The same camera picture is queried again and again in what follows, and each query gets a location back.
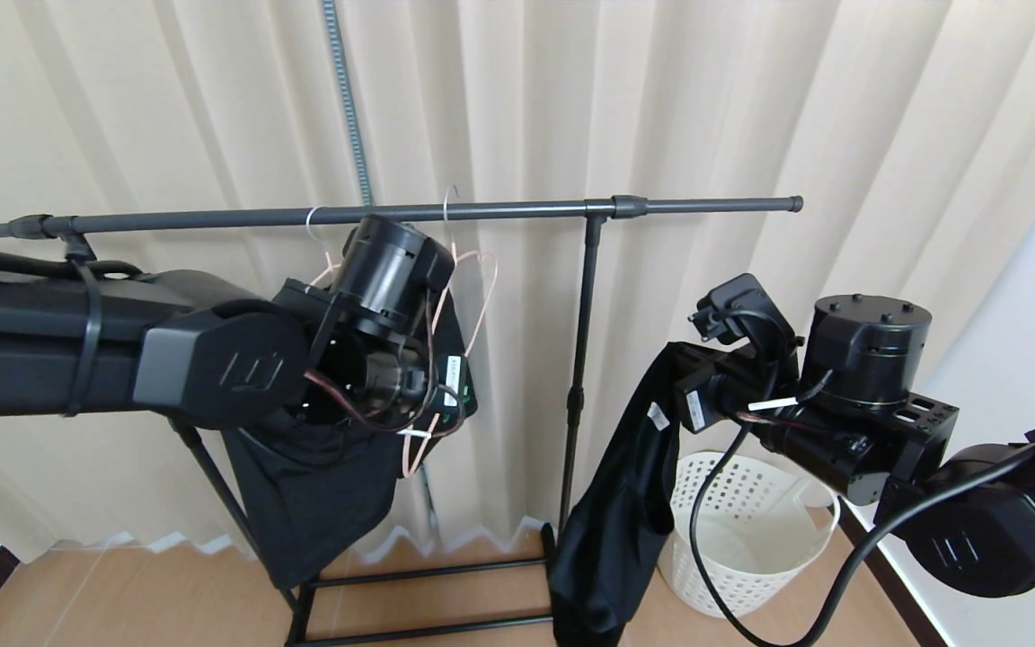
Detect white laundry basket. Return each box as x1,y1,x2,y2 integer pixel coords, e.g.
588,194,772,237
658,448,843,620

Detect black clothes rack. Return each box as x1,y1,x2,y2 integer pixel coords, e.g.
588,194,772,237
0,194,805,647

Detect black shorts with green print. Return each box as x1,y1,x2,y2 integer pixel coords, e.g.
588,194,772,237
220,282,481,591

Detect white curtain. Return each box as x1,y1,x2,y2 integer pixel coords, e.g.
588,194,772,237
0,0,1035,569

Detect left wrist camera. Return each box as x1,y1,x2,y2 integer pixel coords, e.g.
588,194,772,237
431,352,476,404

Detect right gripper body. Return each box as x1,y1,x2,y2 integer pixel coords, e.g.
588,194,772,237
669,343,780,435

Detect pink clothes hanger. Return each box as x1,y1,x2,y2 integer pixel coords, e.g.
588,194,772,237
304,207,344,291
400,185,501,480

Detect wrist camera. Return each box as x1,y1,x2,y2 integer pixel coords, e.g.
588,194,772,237
431,352,476,404
687,273,802,352

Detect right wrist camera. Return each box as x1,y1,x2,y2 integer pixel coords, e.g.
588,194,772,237
687,273,802,352

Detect black garment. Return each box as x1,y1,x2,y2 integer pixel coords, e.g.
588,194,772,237
545,341,691,647

